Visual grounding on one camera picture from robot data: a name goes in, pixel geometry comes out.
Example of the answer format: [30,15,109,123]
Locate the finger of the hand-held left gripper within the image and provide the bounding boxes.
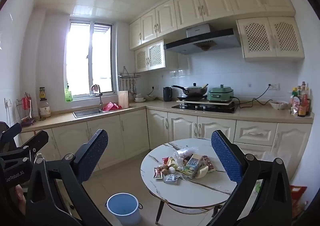
[0,122,22,143]
[0,130,49,165]

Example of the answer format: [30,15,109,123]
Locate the large clear jar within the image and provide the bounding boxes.
[39,100,52,119]

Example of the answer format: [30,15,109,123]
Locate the cluster of condiment bottles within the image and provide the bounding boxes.
[290,81,312,118]

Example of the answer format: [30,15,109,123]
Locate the cream lower cabinets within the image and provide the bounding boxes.
[20,109,313,184]

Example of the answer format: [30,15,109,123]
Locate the clear plastic bag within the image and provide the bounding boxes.
[175,148,195,164]

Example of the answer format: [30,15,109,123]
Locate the red dish basket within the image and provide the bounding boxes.
[102,102,123,112]

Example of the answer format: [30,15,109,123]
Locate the milk carton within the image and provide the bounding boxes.
[180,154,203,179]

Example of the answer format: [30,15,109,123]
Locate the sliding window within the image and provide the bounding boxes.
[64,20,114,100]

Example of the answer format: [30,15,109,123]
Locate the small cream lattice cabinet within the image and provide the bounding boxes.
[134,40,179,73]

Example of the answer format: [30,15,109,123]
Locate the yellow wrapper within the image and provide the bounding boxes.
[166,157,183,170]

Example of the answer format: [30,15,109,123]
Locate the knife rack with red handles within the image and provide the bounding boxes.
[16,92,35,127]

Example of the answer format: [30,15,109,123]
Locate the range hood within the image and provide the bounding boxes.
[164,23,242,55]

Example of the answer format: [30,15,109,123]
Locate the wide cream lattice cabinet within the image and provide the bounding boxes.
[236,16,305,62]

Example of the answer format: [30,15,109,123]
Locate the white sachet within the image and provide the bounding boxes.
[164,174,181,185]

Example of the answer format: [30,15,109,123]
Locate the green electric cooker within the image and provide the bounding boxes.
[207,84,235,103]

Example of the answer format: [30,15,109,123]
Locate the wooden cutting board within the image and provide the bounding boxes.
[118,90,129,108]

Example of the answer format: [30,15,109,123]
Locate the black power cable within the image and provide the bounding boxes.
[234,84,273,109]

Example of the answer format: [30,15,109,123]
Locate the steel faucet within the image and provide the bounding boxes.
[90,84,103,110]

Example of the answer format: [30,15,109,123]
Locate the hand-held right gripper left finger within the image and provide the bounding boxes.
[25,129,110,226]

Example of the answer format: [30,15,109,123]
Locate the person's left hand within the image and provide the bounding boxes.
[14,184,27,216]

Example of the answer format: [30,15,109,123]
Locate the white bowl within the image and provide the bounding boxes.
[269,100,289,110]

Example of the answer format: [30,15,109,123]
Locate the round white marble table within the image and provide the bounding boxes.
[140,138,240,225]

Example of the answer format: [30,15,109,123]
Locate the red snack packet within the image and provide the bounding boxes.
[201,155,216,173]

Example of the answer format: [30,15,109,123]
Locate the steel sink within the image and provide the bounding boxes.
[72,107,104,118]

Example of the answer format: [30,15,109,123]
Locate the hanging utensil rack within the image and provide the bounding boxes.
[118,66,142,94]

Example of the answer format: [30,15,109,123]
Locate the black glass gas stove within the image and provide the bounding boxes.
[171,103,238,114]

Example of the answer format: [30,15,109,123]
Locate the blue plastic bucket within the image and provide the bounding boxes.
[106,192,143,226]

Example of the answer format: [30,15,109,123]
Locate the black wok with lid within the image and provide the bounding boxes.
[171,82,209,97]

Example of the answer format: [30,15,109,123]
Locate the red cardboard box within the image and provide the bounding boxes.
[290,185,308,206]

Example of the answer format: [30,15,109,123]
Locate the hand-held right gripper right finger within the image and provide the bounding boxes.
[205,130,292,226]

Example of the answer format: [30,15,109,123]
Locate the black electric kettle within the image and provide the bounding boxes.
[163,86,173,102]

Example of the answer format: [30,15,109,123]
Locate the black portable burner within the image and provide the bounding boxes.
[177,95,208,102]

